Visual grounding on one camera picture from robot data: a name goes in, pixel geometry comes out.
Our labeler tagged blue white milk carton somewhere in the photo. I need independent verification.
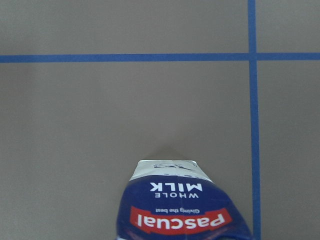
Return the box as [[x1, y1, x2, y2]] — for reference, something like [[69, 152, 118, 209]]
[[116, 160, 253, 240]]

